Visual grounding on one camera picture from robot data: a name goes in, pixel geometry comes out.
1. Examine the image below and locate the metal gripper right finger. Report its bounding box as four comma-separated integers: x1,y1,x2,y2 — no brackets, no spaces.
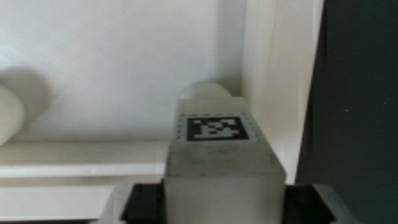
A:
282,184,355,224

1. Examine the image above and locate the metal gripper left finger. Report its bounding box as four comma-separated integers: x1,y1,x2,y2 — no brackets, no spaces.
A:
99,183,167,224

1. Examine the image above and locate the white table leg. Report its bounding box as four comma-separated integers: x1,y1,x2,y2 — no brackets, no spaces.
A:
163,82,286,224

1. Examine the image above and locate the white square table top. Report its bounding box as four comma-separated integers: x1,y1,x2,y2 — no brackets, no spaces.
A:
0,0,327,223

